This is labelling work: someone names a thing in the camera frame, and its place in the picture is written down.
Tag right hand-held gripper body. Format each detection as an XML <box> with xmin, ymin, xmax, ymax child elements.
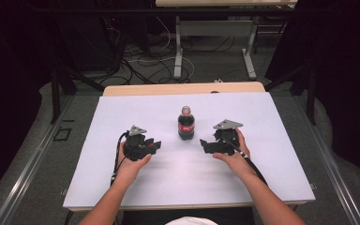
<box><xmin>212</xmin><ymin>118</ymin><xmax>245</xmax><ymax>157</ymax></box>

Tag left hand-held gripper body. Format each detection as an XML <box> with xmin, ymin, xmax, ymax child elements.
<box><xmin>123</xmin><ymin>125</ymin><xmax>155</xmax><ymax>162</ymax></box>

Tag cola bottle with red label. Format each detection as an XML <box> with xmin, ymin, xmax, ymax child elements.
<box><xmin>177</xmin><ymin>105</ymin><xmax>196</xmax><ymax>142</ymax></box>

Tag person's left hand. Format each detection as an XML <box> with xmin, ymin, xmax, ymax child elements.
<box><xmin>114</xmin><ymin>142</ymin><xmax>153</xmax><ymax>186</ymax></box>

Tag person's right hand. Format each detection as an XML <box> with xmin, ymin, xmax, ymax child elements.
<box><xmin>212</xmin><ymin>127</ymin><xmax>257</xmax><ymax>178</ymax></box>

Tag light wooden table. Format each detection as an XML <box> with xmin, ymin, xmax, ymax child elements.
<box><xmin>102</xmin><ymin>81</ymin><xmax>266</xmax><ymax>98</ymax></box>

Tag black metal stand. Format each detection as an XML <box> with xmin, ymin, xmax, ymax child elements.
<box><xmin>263</xmin><ymin>65</ymin><xmax>317</xmax><ymax>127</ymax></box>
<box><xmin>50</xmin><ymin>66</ymin><xmax>106</xmax><ymax>125</ymax></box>

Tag white metal-legged desk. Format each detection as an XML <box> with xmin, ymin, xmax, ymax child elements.
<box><xmin>155</xmin><ymin>0</ymin><xmax>298</xmax><ymax>81</ymax></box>

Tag dark curtain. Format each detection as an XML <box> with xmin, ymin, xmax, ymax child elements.
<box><xmin>0</xmin><ymin>0</ymin><xmax>60</xmax><ymax>207</ymax></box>
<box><xmin>263</xmin><ymin>0</ymin><xmax>360</xmax><ymax>188</ymax></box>

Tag black horizontal bar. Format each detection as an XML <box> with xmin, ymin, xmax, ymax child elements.
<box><xmin>32</xmin><ymin>7</ymin><xmax>296</xmax><ymax>14</ymax></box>

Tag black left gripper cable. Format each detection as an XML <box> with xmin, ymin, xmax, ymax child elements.
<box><xmin>110</xmin><ymin>130</ymin><xmax>129</xmax><ymax>188</ymax></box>

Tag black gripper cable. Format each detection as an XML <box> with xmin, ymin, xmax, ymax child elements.
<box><xmin>110</xmin><ymin>130</ymin><xmax>129</xmax><ymax>188</ymax></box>
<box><xmin>220</xmin><ymin>136</ymin><xmax>269</xmax><ymax>187</ymax></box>

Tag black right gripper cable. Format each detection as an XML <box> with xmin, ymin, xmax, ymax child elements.
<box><xmin>220</xmin><ymin>136</ymin><xmax>269</xmax><ymax>187</ymax></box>

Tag bundle of black floor cables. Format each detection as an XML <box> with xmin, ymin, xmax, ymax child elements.
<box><xmin>99</xmin><ymin>17</ymin><xmax>237</xmax><ymax>86</ymax></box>

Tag white floor cable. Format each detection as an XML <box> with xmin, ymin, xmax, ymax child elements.
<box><xmin>127</xmin><ymin>15</ymin><xmax>197</xmax><ymax>84</ymax></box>

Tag aluminium floor rail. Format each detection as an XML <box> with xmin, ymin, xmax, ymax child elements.
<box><xmin>292</xmin><ymin>93</ymin><xmax>360</xmax><ymax>225</ymax></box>
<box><xmin>0</xmin><ymin>93</ymin><xmax>77</xmax><ymax>225</ymax></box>

